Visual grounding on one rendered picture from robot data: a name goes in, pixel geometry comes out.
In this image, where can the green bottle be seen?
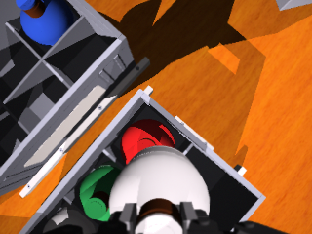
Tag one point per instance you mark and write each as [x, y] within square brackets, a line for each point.
[98, 184]

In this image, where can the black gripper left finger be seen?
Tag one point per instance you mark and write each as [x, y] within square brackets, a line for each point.
[127, 223]

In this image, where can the red bottle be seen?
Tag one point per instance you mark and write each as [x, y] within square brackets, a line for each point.
[142, 134]

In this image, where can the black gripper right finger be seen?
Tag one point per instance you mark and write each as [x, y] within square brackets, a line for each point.
[197, 222]

